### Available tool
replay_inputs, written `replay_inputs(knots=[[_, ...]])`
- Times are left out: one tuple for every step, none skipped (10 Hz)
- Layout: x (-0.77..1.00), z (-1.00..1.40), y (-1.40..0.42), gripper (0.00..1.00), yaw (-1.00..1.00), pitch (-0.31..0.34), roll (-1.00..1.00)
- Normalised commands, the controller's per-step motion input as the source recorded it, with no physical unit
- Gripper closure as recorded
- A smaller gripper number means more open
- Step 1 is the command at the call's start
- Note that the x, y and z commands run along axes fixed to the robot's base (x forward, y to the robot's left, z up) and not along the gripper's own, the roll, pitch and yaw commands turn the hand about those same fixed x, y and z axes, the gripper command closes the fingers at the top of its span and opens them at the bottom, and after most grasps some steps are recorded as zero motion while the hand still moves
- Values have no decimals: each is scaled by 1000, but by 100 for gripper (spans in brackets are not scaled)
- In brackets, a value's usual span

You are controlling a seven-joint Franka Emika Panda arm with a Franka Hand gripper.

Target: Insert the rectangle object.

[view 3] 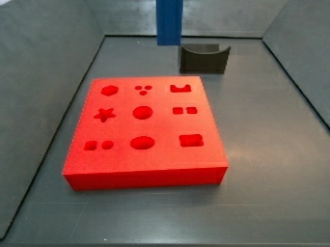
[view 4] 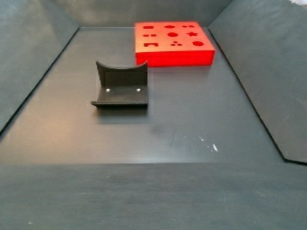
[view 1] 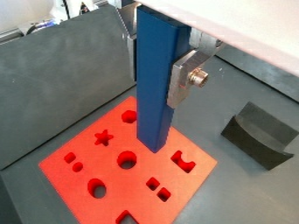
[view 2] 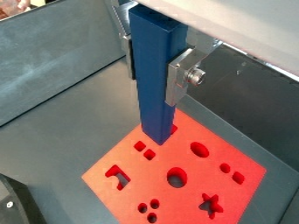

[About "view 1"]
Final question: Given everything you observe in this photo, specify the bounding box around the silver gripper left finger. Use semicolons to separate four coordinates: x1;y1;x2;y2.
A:
117;2;139;81

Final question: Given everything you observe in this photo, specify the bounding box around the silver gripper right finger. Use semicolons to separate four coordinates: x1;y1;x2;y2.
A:
167;28;225;109

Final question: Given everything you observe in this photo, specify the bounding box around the blue rectangular block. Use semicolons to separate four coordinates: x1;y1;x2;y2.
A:
136;5;191;153

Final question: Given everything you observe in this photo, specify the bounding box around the large dark grey panel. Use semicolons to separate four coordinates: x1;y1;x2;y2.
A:
0;4;135;170

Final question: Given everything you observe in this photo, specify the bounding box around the black curved foam holder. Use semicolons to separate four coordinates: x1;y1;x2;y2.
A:
220;102;299;171

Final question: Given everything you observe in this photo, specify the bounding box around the red shape sorting board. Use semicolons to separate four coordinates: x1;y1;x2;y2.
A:
40;97;217;224

